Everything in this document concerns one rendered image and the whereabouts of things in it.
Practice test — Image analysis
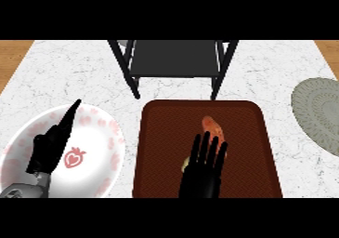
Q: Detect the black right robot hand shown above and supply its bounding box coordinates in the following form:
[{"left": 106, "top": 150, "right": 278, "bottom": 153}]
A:
[{"left": 177, "top": 131, "right": 230, "bottom": 199}]

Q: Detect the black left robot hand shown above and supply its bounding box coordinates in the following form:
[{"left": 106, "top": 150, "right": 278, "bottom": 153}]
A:
[{"left": 25, "top": 99, "right": 83, "bottom": 175}]

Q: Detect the brown rectangular tray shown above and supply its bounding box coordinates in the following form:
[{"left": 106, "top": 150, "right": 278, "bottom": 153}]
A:
[{"left": 130, "top": 99, "right": 284, "bottom": 199}]

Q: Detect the black tiered shelf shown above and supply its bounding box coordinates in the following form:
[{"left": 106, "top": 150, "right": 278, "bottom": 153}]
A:
[{"left": 108, "top": 40, "right": 240, "bottom": 100}]

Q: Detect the white plate with pink strawberry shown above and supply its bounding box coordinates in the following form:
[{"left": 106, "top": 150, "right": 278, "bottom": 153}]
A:
[{"left": 0, "top": 103, "right": 128, "bottom": 199}]

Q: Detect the grey round woven placemat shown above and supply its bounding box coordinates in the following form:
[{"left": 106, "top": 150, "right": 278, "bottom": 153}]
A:
[{"left": 289, "top": 77, "right": 339, "bottom": 160}]

